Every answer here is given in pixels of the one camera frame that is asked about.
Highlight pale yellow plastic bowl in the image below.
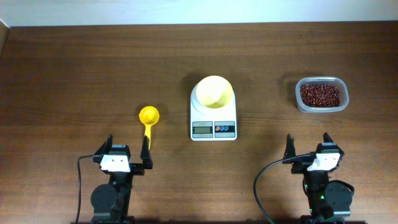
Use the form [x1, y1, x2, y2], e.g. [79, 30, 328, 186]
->
[195, 75, 233, 109]

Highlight right black cable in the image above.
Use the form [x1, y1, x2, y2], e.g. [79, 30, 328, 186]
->
[252, 152, 318, 224]

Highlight clear plastic food container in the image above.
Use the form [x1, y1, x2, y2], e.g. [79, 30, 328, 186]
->
[295, 77, 349, 113]

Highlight yellow plastic measuring scoop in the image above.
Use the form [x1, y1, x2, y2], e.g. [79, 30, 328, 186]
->
[139, 106, 160, 149]

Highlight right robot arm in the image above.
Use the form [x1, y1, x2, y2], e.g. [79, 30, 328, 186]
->
[283, 133, 354, 223]

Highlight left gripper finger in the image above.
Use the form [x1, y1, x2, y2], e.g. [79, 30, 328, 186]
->
[140, 136, 153, 169]
[94, 134, 113, 156]

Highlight red adzuki beans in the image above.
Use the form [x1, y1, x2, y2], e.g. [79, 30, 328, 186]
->
[300, 84, 341, 108]

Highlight white digital kitchen scale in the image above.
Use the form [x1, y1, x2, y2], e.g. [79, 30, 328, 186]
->
[190, 84, 238, 141]

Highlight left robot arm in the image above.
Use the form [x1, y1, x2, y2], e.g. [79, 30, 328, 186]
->
[91, 135, 153, 224]

